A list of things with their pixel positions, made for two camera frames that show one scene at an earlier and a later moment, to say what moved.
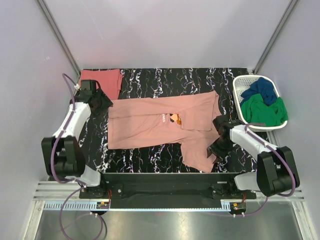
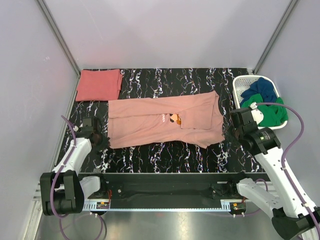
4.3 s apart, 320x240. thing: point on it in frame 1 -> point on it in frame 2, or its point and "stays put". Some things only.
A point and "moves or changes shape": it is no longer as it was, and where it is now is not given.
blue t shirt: (263, 86) stays put
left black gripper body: (103, 102) -> (103, 141)
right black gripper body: (220, 148) -> (234, 135)
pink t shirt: (188, 120) moves or changes shape
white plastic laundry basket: (241, 83) stays put
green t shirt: (254, 110) stays put
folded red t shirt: (110, 80) stays put
